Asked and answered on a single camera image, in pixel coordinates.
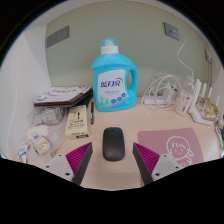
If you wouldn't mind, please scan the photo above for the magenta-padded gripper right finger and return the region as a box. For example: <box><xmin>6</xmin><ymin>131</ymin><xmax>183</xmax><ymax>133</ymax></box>
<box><xmin>132</xmin><ymin>142</ymin><xmax>183</xmax><ymax>186</ymax></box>

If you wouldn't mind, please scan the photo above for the grey blank wall plate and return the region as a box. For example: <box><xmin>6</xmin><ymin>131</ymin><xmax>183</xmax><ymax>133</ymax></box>
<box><xmin>46</xmin><ymin>25</ymin><xmax>70</xmax><ymax>49</ymax></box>

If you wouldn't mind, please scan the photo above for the clear plastic bag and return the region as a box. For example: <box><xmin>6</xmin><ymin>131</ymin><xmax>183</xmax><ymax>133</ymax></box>
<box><xmin>32</xmin><ymin>106</ymin><xmax>66</xmax><ymax>126</ymax></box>

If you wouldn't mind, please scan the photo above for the small white blue packet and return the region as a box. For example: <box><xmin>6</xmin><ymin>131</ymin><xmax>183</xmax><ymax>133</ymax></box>
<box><xmin>17</xmin><ymin>141</ymin><xmax>30</xmax><ymax>164</ymax></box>

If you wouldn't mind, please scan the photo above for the grey wall socket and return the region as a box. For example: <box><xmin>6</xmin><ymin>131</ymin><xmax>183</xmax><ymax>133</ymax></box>
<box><xmin>163</xmin><ymin>21</ymin><xmax>181</xmax><ymax>42</ymax></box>

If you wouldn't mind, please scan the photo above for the golden snack bag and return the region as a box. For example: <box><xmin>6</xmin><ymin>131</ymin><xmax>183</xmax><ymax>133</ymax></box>
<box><xmin>203</xmin><ymin>98</ymin><xmax>220</xmax><ymax>121</ymax></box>

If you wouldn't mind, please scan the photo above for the side wall outlet with chargers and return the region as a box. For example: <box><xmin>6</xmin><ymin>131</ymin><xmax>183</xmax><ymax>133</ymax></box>
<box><xmin>204</xmin><ymin>49</ymin><xmax>213</xmax><ymax>64</ymax></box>

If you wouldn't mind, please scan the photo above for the white router with antennas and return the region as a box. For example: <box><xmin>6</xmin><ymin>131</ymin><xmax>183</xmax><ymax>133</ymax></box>
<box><xmin>188</xmin><ymin>78</ymin><xmax>221</xmax><ymax>127</ymax></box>

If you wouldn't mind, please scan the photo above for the blue detergent bottle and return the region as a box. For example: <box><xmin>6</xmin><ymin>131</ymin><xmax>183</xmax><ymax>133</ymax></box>
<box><xmin>90</xmin><ymin>37</ymin><xmax>139</xmax><ymax>113</ymax></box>

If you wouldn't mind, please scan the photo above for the white power strip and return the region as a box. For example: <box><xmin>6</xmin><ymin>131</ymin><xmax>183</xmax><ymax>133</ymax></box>
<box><xmin>142</xmin><ymin>94</ymin><xmax>174</xmax><ymax>106</ymax></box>

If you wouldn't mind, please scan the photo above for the black pen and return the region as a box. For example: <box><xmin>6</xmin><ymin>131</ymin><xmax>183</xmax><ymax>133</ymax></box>
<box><xmin>90</xmin><ymin>101</ymin><xmax>96</xmax><ymax>126</ymax></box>

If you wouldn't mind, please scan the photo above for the clear cup with red label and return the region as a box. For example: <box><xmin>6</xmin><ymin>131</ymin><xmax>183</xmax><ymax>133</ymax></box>
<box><xmin>175</xmin><ymin>89</ymin><xmax>193</xmax><ymax>116</ymax></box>

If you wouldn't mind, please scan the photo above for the white wall socket cable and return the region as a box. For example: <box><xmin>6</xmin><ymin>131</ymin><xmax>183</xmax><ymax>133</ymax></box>
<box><xmin>176</xmin><ymin>34</ymin><xmax>196</xmax><ymax>82</ymax></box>

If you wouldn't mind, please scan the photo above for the pink cartoon mouse pad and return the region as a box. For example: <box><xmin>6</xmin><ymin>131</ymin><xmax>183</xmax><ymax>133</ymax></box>
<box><xmin>137</xmin><ymin>127</ymin><xmax>205</xmax><ymax>169</ymax></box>

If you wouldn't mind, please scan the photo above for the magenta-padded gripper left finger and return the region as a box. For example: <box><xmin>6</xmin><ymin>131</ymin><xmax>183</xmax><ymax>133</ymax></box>
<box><xmin>44</xmin><ymin>141</ymin><xmax>94</xmax><ymax>186</ymax></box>

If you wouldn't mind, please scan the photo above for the white yellow snack packet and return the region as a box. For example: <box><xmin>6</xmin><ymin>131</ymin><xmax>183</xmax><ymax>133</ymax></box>
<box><xmin>26</xmin><ymin>124</ymin><xmax>52</xmax><ymax>156</ymax></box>

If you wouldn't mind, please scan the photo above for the cream small carton box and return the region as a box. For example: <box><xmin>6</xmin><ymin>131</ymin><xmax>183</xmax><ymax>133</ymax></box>
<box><xmin>64</xmin><ymin>104</ymin><xmax>90</xmax><ymax>140</ymax></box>

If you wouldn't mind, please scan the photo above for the black computer mouse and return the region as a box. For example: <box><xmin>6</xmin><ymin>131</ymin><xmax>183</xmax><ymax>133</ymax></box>
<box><xmin>102</xmin><ymin>126</ymin><xmax>126</xmax><ymax>162</ymax></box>

